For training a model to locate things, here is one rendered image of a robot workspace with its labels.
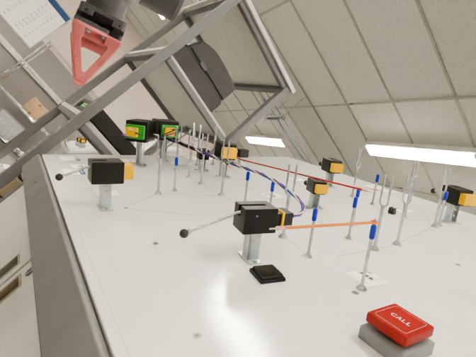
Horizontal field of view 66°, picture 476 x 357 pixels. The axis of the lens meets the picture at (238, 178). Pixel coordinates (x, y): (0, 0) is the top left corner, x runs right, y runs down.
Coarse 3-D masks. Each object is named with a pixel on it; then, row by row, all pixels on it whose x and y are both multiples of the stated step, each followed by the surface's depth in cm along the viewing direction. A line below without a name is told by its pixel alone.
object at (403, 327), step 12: (372, 312) 40; (384, 312) 41; (396, 312) 41; (408, 312) 41; (372, 324) 40; (384, 324) 39; (396, 324) 39; (408, 324) 39; (420, 324) 39; (396, 336) 38; (408, 336) 37; (420, 336) 38
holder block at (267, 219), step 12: (240, 204) 56; (252, 204) 57; (264, 204) 58; (240, 216) 55; (252, 216) 54; (264, 216) 55; (276, 216) 56; (240, 228) 55; (252, 228) 55; (264, 228) 56
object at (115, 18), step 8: (88, 0) 52; (96, 0) 52; (104, 0) 52; (112, 0) 52; (120, 0) 53; (128, 0) 54; (80, 8) 49; (88, 8) 49; (96, 8) 50; (104, 8) 52; (112, 8) 52; (120, 8) 53; (88, 16) 51; (96, 16) 52; (104, 16) 50; (112, 16) 50; (120, 16) 54; (104, 24) 54; (112, 24) 51; (120, 24) 51
